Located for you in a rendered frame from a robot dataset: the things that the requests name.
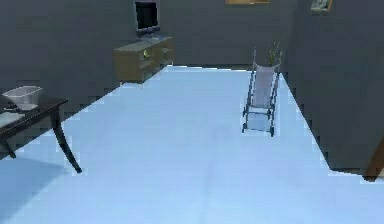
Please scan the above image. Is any green house plant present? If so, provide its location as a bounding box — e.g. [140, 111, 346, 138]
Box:
[265, 41, 283, 67]

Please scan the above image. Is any brown tv cabinet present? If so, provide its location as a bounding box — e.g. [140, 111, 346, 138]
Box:
[113, 36, 176, 84]

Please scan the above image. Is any black television set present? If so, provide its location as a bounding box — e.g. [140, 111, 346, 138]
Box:
[134, 0, 161, 37]

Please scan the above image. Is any yellow framed picture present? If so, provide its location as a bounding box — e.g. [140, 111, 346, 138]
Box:
[225, 0, 270, 5]

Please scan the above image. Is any black table with curved legs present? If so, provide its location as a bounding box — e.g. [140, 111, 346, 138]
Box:
[0, 97, 83, 174]

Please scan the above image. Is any small framed picture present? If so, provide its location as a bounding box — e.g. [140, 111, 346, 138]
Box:
[311, 0, 333, 13]

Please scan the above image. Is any clear plastic box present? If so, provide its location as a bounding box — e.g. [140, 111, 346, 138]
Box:
[1, 85, 44, 111]

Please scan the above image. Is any pale flat sheet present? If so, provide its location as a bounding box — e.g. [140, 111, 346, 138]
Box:
[0, 111, 26, 129]

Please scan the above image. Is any brown wooden door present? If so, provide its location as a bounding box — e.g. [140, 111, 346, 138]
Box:
[363, 137, 384, 182]

